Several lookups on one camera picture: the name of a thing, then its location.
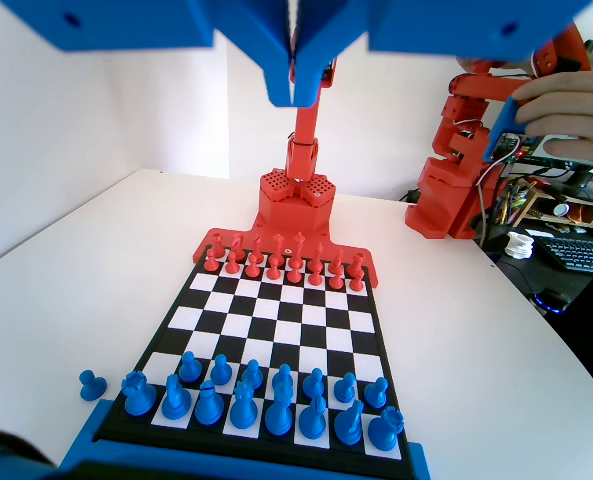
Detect blue bishop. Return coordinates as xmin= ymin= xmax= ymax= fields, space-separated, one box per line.
xmin=297 ymin=394 xmax=328 ymax=441
xmin=193 ymin=380 xmax=223 ymax=425

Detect blue leader arm handle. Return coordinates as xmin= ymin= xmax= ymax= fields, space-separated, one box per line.
xmin=482 ymin=94 xmax=525 ymax=164

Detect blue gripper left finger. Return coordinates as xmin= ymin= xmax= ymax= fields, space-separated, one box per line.
xmin=214 ymin=0 xmax=296 ymax=109

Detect blue base plate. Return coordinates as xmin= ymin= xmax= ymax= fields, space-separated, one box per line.
xmin=58 ymin=397 xmax=430 ymax=480

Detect blue rook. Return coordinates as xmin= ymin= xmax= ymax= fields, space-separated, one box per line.
xmin=367 ymin=407 xmax=406 ymax=454
xmin=120 ymin=370 xmax=157 ymax=417

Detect black computer mouse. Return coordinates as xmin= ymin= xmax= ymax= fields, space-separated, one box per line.
xmin=533 ymin=289 xmax=572 ymax=315

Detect blue king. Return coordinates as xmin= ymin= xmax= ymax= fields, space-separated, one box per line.
xmin=264 ymin=384 xmax=295 ymax=436

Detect blue pawn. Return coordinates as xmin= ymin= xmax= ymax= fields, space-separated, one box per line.
xmin=333 ymin=371 xmax=357 ymax=405
xmin=177 ymin=350 xmax=201 ymax=384
xmin=302 ymin=367 xmax=326 ymax=399
xmin=240 ymin=358 xmax=265 ymax=392
xmin=209 ymin=353 xmax=233 ymax=386
xmin=78 ymin=368 xmax=108 ymax=402
xmin=364 ymin=376 xmax=389 ymax=409
xmin=270 ymin=363 xmax=295 ymax=394

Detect black and white chessboard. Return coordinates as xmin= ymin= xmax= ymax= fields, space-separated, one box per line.
xmin=91 ymin=242 xmax=417 ymax=476

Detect person's hand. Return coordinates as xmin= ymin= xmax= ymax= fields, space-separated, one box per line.
xmin=514 ymin=69 xmax=593 ymax=169

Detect black computer keyboard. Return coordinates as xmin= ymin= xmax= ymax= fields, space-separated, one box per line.
xmin=531 ymin=234 xmax=593 ymax=274

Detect white printed ring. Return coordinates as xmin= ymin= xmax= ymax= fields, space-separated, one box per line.
xmin=505 ymin=230 xmax=536 ymax=261

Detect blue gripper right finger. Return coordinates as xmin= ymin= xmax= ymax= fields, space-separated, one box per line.
xmin=294 ymin=0 xmax=372 ymax=109

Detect black desk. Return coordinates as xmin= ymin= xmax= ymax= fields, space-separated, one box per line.
xmin=485 ymin=219 xmax=593 ymax=351

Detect blue queen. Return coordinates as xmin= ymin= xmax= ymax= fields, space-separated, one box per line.
xmin=229 ymin=379 xmax=260 ymax=431

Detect blue knight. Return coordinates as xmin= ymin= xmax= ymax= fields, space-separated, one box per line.
xmin=160 ymin=374 xmax=193 ymax=421
xmin=333 ymin=398 xmax=365 ymax=447

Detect wooden desk organizer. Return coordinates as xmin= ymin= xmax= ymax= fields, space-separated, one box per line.
xmin=515 ymin=174 xmax=593 ymax=236

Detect set of red chess pieces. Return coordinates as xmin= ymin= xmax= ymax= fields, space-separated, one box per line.
xmin=191 ymin=219 xmax=380 ymax=291

